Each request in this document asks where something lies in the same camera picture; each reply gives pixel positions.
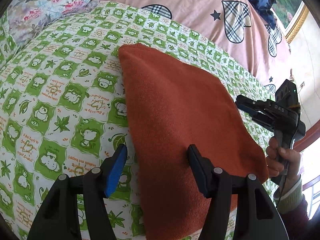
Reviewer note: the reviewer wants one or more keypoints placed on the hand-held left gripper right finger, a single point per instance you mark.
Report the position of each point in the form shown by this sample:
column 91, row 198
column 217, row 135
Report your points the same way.
column 197, row 170

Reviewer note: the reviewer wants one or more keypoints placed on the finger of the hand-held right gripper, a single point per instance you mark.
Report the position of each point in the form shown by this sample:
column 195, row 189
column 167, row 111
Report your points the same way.
column 252, row 102
column 260, row 118

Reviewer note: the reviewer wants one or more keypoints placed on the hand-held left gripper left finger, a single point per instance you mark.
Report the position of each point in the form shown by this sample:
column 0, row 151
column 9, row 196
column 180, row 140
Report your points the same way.
column 116, row 170

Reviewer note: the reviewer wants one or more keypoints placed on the orange knitted sweater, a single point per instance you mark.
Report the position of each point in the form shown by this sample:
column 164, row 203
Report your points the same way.
column 185, row 130

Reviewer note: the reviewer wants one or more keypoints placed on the person's right forearm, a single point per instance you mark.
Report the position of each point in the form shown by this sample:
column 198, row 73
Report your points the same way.
column 293, row 200

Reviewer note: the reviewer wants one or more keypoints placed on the person's right hand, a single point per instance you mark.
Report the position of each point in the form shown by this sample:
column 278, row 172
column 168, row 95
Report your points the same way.
column 292, row 160

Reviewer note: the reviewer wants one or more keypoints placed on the green checkered cartoon bed sheet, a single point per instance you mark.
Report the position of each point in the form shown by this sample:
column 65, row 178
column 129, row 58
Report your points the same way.
column 57, row 105

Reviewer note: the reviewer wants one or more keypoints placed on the pink quilt with plaid hearts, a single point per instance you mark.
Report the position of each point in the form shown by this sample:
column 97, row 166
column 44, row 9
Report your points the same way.
column 207, row 17

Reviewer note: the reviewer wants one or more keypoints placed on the navy starred cloth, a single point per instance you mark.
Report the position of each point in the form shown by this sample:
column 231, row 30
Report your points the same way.
column 257, row 0

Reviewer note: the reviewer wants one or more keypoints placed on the gold framed painting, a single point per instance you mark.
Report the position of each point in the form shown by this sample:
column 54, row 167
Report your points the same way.
column 292, row 7

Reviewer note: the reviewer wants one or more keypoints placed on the floral pillow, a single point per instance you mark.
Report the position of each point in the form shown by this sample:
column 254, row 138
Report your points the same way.
column 47, row 7

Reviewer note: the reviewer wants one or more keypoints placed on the white wall socket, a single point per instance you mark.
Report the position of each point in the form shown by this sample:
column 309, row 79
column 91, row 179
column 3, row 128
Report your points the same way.
column 302, row 85

